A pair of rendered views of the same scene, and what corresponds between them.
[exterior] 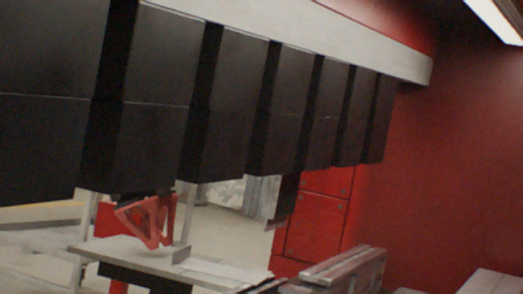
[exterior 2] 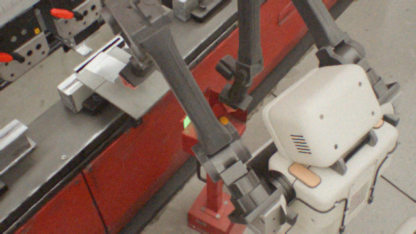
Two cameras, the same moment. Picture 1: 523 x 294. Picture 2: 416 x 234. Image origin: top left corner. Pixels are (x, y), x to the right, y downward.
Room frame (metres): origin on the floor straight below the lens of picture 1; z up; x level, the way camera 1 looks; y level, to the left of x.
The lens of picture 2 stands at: (2.37, 0.70, 2.13)
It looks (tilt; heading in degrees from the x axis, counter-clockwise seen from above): 53 degrees down; 201
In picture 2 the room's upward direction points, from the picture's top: 1 degrees counter-clockwise
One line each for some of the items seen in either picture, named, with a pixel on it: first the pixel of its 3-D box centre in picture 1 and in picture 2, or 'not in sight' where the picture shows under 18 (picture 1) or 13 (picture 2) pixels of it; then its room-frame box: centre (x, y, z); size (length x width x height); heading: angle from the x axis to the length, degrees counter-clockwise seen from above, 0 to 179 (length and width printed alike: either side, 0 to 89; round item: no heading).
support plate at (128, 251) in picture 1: (172, 262); (126, 80); (1.52, 0.10, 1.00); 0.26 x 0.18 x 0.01; 72
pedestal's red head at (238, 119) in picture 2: not in sight; (214, 125); (1.42, 0.36, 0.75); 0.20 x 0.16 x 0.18; 171
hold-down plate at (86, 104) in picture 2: not in sight; (119, 82); (1.45, 0.03, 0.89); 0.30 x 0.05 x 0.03; 162
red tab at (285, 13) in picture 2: not in sight; (288, 12); (0.55, 0.43, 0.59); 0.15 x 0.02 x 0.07; 162
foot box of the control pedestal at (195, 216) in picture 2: not in sight; (220, 214); (1.42, 0.39, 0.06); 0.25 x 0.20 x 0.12; 81
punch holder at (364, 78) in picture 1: (334, 113); (10, 39); (1.69, -0.11, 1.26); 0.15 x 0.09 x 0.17; 162
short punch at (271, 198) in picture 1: (280, 197); (84, 30); (1.47, -0.04, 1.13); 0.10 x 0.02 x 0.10; 162
